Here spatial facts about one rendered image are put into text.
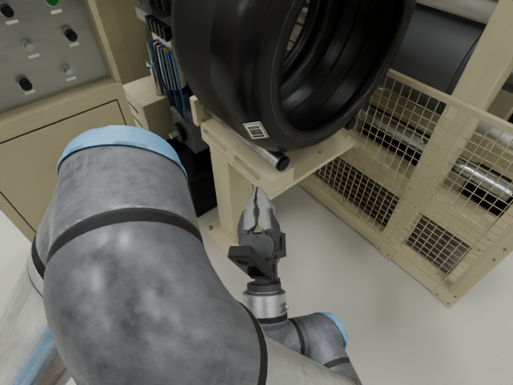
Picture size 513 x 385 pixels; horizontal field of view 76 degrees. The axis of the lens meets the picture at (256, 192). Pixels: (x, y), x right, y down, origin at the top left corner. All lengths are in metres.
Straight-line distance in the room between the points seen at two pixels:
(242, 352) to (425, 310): 1.60
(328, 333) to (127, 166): 0.59
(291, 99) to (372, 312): 1.06
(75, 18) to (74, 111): 0.29
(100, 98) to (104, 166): 1.04
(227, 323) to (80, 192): 0.14
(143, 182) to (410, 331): 1.57
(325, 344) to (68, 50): 1.13
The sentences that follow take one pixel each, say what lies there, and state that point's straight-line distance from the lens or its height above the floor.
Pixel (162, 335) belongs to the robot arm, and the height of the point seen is 1.31.
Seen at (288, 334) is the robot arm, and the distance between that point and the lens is 0.72.
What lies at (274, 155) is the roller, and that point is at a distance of 0.89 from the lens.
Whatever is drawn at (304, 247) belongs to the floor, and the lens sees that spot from 1.81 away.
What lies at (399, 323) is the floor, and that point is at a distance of 1.73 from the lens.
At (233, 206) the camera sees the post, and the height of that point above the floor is 0.32.
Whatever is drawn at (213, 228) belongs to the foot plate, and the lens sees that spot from 1.86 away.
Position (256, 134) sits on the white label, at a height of 1.05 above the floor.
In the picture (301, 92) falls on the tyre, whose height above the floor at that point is 0.93.
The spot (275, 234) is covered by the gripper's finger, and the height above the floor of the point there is 0.97.
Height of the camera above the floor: 1.51
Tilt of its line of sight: 48 degrees down
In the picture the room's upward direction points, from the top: straight up
